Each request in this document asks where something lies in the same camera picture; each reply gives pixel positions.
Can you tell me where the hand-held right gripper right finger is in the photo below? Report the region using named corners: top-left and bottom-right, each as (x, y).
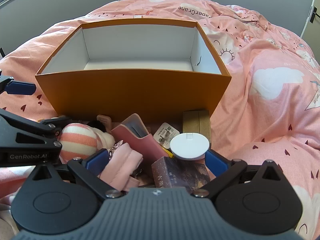
top-left (192, 150), bottom-right (288, 199)

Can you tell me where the grey wall power strip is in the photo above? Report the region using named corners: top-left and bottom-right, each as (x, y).
top-left (309, 5), bottom-right (318, 23)

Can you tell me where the pink leather case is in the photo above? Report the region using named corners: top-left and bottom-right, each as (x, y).
top-left (111, 113), bottom-right (170, 168)

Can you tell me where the brown printed box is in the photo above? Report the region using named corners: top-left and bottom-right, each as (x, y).
top-left (151, 156), bottom-right (212, 189)

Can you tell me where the pink fabric pouch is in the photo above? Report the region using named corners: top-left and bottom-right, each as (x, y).
top-left (99, 142), bottom-right (144, 192)

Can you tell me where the tan cardboard box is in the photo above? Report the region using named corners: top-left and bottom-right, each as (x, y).
top-left (182, 109), bottom-right (212, 143)

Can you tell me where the pink printed blanket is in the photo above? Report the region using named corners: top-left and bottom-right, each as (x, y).
top-left (0, 0), bottom-right (320, 240)

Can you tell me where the white label packet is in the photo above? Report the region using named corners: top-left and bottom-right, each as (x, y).
top-left (153, 122), bottom-right (180, 150)

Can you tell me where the striped plush toy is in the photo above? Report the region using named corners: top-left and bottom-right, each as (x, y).
top-left (59, 120), bottom-right (114, 163)

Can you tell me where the white round container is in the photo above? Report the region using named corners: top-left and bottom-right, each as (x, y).
top-left (170, 132), bottom-right (210, 161)

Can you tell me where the orange cardboard box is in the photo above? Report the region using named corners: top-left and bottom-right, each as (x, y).
top-left (35, 18), bottom-right (232, 124)

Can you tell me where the pink strap tag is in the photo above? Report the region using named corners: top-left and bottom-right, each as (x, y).
top-left (97, 114), bottom-right (113, 132)

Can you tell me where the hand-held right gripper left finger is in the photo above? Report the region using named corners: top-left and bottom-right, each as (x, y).
top-left (26, 149), bottom-right (125, 200)

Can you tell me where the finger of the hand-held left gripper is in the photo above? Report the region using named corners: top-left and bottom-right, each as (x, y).
top-left (0, 108), bottom-right (72, 168)
top-left (0, 76), bottom-right (37, 96)

